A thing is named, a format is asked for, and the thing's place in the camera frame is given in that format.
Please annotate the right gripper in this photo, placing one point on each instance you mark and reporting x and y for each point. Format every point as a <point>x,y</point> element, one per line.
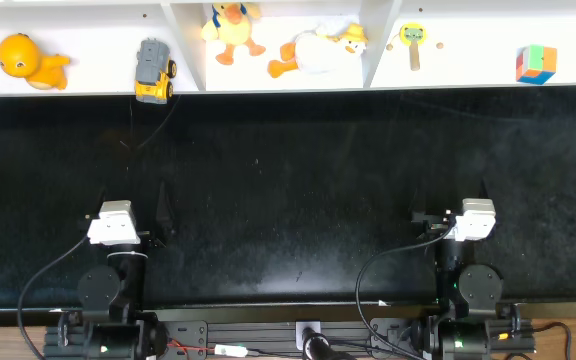
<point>430,219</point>

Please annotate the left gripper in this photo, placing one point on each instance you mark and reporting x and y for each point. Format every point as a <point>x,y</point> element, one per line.
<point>150,238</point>

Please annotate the grey and yellow toy truck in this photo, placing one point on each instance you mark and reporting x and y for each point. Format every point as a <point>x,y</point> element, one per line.
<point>153,65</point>

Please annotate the many-coloured puzzle cube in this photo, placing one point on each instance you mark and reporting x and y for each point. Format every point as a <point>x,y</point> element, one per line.
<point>535,62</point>

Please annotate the yellow rattle drum toy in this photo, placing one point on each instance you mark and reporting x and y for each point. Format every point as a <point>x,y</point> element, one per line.
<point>413,37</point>

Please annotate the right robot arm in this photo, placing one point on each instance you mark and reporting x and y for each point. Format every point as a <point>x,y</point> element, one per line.
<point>479,287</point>

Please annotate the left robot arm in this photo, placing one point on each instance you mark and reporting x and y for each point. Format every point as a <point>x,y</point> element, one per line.
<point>99,289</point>

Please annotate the white shelf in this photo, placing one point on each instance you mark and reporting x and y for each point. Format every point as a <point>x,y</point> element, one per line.
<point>93,50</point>

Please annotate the yellow rubber duck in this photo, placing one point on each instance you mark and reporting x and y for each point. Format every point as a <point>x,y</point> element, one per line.
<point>20,57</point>

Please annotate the white plush duck yellow hat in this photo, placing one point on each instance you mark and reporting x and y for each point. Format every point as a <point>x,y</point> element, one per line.
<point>320,52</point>

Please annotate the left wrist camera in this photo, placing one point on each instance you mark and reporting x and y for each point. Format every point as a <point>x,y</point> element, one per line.
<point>114,225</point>

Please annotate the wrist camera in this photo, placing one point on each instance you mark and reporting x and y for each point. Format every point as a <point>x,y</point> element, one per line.
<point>475,222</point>
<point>114,225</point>

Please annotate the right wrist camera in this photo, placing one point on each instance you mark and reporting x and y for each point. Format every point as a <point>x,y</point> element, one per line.
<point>475,222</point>

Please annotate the mounting rail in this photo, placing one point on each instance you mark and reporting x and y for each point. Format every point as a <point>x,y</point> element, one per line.
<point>268,336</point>

